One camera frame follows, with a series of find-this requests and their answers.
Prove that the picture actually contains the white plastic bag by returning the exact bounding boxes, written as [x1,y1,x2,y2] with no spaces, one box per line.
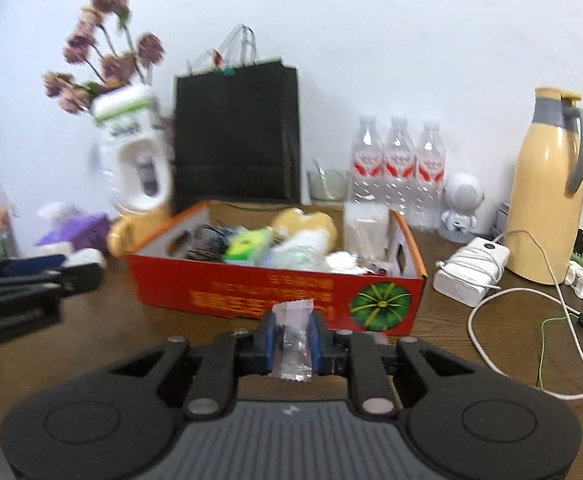
[324,250,360,275]

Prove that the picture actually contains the translucent white plastic bottle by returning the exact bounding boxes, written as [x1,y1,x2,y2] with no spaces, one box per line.
[342,202,391,264]

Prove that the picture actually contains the red and orange cardboard box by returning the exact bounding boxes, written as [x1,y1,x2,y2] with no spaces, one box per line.
[126,200,429,337]

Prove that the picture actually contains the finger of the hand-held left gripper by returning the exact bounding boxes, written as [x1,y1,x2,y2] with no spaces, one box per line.
[0,254,68,281]
[0,262,104,307]

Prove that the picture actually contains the black paper bag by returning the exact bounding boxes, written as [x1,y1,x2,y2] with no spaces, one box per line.
[172,24,303,206]

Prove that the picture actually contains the iridescent plastic wrap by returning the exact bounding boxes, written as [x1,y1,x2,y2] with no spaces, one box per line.
[264,242,327,271]

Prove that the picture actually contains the small grey box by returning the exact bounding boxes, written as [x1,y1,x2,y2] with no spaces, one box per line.
[496,202,513,235]

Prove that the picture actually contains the clear water bottle red label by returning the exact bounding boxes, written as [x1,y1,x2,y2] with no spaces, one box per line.
[382,116,417,211]
[414,121,447,229]
[350,116,385,206]

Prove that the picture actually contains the white charger brick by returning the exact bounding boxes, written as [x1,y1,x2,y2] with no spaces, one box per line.
[432,262,495,307]

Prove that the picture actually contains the white cable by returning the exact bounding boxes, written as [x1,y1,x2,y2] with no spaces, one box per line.
[435,230,583,402]

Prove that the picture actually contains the dried pink flowers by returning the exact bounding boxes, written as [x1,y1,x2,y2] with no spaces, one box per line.
[43,0,165,116]

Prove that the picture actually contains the yellow mug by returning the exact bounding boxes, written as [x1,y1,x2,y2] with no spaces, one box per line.
[108,210,173,260]

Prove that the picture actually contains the white robot-shaped speaker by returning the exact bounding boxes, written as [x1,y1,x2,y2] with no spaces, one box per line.
[439,172,487,242]

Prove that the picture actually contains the white detergent jug vase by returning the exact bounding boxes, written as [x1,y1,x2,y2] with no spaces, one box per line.
[92,85,175,214]

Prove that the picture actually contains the clear glass cup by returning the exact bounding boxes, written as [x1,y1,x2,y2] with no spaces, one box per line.
[307,169,350,204]

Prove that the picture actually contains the yellow-green packet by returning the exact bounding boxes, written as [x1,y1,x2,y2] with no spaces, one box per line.
[223,229,275,267]

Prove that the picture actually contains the yellow thermos jug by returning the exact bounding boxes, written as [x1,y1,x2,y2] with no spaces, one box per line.
[504,87,583,286]

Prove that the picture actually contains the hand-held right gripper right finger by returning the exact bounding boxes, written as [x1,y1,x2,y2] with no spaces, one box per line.
[307,310,478,421]

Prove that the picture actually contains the clear candy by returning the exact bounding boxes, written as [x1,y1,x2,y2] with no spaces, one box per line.
[270,299,317,384]

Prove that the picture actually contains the purple tissue pack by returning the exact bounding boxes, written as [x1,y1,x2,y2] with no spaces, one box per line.
[36,202,113,267]

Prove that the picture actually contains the thin green earphone cable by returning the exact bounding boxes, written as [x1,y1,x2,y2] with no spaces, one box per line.
[536,310,583,391]

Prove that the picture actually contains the white and yellow plush sheep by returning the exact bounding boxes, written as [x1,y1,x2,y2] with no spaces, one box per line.
[272,208,339,256]

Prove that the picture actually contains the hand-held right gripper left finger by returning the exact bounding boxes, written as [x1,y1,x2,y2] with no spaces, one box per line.
[96,310,278,421]

